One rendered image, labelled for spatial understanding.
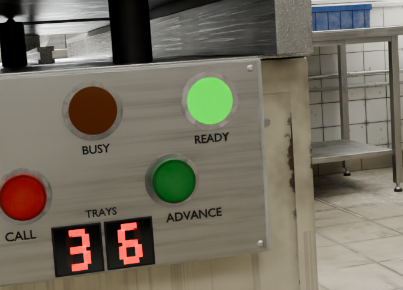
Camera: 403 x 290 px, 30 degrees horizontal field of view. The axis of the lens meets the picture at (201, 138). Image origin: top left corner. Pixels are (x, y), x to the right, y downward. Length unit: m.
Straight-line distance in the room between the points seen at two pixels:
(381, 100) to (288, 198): 4.37
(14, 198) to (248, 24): 0.22
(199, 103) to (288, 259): 0.15
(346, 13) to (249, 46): 3.62
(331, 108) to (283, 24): 4.24
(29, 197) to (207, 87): 0.14
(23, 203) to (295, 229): 0.21
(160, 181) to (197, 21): 0.28
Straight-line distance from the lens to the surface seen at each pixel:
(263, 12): 0.55
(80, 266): 0.52
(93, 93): 0.50
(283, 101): 0.57
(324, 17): 4.14
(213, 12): 0.69
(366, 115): 4.89
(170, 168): 0.51
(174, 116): 0.51
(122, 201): 0.51
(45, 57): 1.10
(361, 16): 4.25
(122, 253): 0.52
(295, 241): 0.59
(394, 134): 4.16
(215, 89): 0.52
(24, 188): 0.50
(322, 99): 4.74
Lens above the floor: 0.85
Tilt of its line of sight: 7 degrees down
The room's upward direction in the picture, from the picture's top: 4 degrees counter-clockwise
